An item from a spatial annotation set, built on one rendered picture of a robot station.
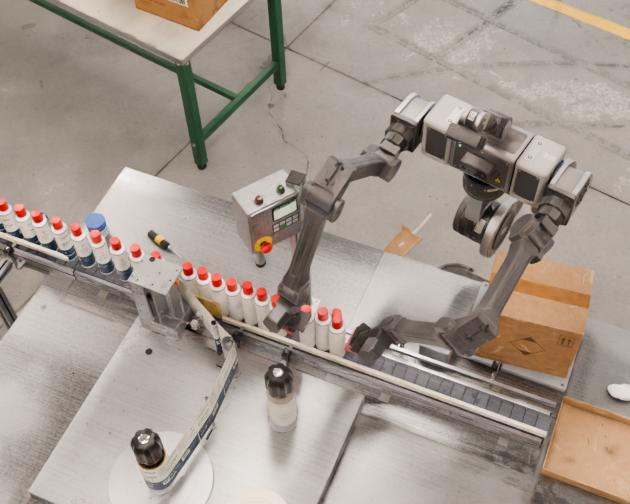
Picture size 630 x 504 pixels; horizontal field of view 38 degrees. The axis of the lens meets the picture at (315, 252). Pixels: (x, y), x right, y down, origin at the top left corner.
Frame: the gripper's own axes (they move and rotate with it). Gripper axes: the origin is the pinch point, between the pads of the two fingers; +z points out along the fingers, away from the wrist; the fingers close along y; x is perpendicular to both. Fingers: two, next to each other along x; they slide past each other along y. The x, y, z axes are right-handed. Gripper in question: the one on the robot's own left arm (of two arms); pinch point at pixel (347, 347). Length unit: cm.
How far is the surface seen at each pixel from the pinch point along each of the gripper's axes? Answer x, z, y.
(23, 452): -58, 60, 64
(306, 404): -1.0, 8.3, 20.5
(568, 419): 62, -35, -6
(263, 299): -29.9, 7.0, 0.6
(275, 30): -55, 104, -185
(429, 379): 24.6, -12.1, -1.4
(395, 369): 15.8, -5.4, -0.9
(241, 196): -60, -22, -4
